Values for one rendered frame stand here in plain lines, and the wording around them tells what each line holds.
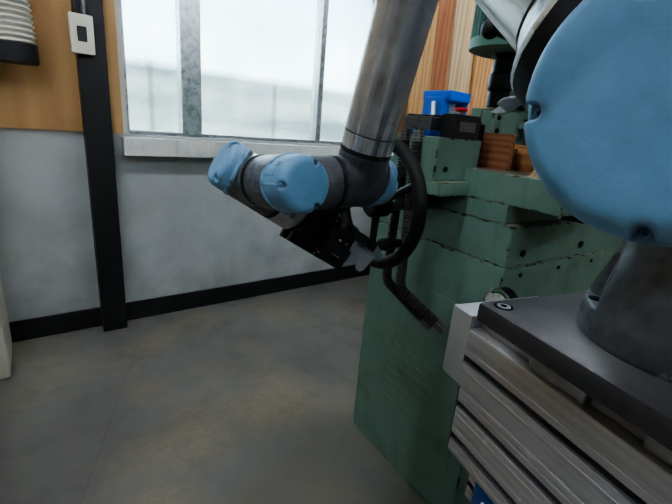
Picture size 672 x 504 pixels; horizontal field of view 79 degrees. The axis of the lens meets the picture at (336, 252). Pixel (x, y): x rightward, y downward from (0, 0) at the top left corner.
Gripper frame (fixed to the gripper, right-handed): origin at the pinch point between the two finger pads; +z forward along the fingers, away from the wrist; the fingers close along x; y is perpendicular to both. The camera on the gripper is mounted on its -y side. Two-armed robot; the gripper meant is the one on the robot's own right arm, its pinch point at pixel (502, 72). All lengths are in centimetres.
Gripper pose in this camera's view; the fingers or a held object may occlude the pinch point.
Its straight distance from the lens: 94.4
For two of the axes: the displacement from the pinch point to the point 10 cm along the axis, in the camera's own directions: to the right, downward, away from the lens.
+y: -8.4, 0.4, -5.5
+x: -1.3, 9.5, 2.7
